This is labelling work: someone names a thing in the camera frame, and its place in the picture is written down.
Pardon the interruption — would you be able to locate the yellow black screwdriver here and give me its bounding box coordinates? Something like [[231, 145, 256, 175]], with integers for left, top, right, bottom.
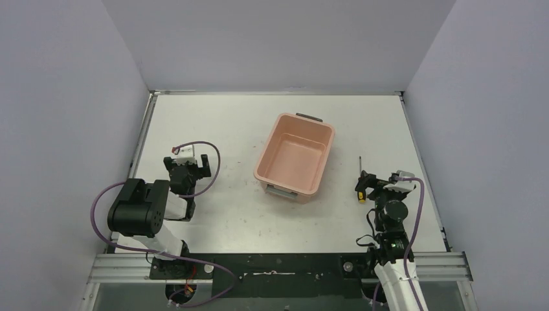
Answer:
[[355, 156, 366, 203]]

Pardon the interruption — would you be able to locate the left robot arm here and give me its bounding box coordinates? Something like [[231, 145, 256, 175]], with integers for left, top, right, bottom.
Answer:
[[107, 154, 212, 278]]

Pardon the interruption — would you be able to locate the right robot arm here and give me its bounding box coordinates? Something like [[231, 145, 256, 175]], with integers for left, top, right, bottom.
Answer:
[[355, 170, 428, 310]]

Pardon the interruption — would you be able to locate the pink plastic bin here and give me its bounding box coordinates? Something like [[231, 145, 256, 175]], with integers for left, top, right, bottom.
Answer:
[[253, 113, 335, 204]]

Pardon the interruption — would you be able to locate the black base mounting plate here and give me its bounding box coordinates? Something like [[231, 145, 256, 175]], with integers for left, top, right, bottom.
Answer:
[[148, 253, 385, 301]]

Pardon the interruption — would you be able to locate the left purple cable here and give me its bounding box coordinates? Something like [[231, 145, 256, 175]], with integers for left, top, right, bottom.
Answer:
[[89, 141, 238, 309]]

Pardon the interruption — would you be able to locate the purple cable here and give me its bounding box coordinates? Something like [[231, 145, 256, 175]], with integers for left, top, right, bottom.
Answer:
[[371, 176, 426, 311], [89, 141, 238, 309]]

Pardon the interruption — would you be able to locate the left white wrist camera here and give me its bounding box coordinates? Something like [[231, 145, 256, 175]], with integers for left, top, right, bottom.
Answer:
[[172, 144, 197, 165]]

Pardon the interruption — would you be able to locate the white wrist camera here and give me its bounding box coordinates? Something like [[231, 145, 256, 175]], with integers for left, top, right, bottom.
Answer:
[[172, 144, 197, 165], [383, 170, 416, 193]]

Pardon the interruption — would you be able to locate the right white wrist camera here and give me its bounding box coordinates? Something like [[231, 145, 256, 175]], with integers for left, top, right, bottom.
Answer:
[[383, 170, 416, 193]]

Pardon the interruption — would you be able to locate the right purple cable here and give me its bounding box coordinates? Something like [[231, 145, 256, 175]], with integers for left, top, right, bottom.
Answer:
[[371, 176, 426, 311]]

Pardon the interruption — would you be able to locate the right black thin cable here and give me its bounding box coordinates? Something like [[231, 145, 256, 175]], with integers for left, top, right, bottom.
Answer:
[[355, 208, 381, 249]]

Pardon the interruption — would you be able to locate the aluminium front rail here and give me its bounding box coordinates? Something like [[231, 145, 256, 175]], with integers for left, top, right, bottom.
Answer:
[[80, 252, 478, 310]]

